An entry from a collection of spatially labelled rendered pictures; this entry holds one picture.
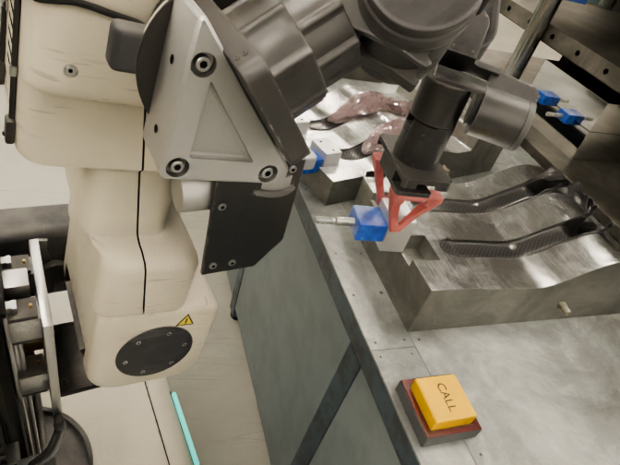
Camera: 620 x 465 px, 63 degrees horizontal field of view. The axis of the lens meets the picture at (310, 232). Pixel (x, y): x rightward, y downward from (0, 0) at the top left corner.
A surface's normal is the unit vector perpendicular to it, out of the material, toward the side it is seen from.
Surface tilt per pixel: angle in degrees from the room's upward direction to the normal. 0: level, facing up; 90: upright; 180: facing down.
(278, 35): 52
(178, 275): 90
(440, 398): 0
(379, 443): 90
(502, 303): 90
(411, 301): 90
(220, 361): 0
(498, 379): 0
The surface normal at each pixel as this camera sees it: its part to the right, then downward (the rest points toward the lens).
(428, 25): 0.00, -0.04
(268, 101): 0.44, 0.66
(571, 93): -0.93, 0.00
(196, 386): 0.25, -0.75
